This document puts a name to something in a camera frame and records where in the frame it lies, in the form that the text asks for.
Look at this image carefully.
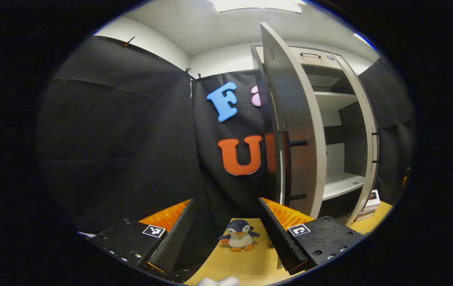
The ceiling light panel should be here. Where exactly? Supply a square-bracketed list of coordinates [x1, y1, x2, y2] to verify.
[211, 0, 302, 14]
[354, 33, 376, 50]

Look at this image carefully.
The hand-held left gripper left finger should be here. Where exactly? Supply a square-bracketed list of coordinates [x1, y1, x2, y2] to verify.
[89, 199, 195, 274]

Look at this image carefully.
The grey cabinet door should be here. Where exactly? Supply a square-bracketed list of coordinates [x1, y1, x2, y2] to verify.
[332, 53, 381, 227]
[250, 23, 327, 220]

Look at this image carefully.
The penguin plush toy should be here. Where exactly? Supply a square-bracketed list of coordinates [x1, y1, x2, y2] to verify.
[218, 219, 260, 252]

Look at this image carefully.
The black right door handle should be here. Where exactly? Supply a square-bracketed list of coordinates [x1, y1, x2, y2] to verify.
[371, 131, 381, 164]

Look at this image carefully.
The white cabinet shelf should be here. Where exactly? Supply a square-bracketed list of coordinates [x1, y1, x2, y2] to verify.
[322, 172, 366, 201]
[314, 91, 359, 111]

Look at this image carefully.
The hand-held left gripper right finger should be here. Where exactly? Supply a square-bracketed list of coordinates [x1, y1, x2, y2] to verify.
[258, 197, 368, 275]

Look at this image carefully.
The thin book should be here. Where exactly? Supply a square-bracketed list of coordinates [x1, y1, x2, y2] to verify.
[356, 207, 378, 222]

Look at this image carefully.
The black backdrop cloth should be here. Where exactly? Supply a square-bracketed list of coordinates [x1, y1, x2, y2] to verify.
[38, 35, 416, 280]

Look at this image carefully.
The grey cabinet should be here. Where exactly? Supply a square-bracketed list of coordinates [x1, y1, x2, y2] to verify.
[250, 23, 382, 227]

